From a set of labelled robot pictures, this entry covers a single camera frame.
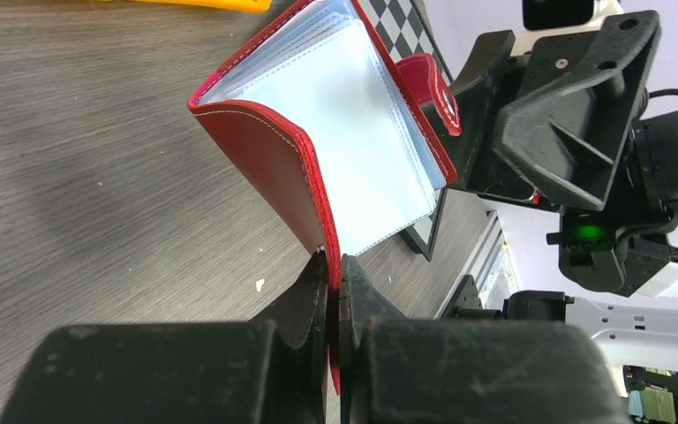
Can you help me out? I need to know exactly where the empty orange bin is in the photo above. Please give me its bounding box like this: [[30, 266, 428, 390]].
[[90, 0, 273, 15]]

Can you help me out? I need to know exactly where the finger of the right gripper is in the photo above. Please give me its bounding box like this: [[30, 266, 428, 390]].
[[423, 30, 556, 211]]

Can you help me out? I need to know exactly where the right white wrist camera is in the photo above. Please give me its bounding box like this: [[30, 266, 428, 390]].
[[511, 0, 624, 56]]

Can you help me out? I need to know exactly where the black white checkerboard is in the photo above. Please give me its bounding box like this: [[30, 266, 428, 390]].
[[368, 0, 454, 262]]

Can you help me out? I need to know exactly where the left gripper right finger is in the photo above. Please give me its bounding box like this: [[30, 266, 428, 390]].
[[338, 255, 629, 423]]

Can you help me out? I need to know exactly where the red card holder wallet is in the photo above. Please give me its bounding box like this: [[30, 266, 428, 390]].
[[186, 0, 463, 393]]

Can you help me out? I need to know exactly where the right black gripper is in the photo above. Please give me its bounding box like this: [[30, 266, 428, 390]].
[[493, 10, 678, 296]]

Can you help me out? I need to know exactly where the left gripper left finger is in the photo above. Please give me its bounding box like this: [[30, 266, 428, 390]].
[[0, 252, 328, 423]]

